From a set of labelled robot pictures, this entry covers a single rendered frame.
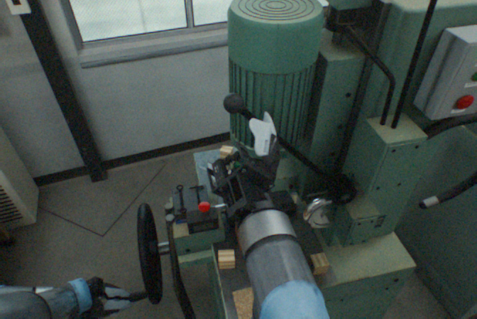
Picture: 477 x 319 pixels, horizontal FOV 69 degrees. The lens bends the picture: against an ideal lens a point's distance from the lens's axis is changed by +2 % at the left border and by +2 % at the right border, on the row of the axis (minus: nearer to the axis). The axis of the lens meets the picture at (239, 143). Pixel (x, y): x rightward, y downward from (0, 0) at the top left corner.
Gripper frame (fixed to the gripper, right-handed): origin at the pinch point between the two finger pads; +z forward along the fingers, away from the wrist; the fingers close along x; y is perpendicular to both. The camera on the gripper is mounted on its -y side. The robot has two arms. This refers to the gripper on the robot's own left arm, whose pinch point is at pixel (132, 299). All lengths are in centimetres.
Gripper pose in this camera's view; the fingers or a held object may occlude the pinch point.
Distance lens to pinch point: 110.3
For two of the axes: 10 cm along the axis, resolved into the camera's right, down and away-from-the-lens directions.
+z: 8.4, 2.4, 4.9
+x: 2.4, 6.5, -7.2
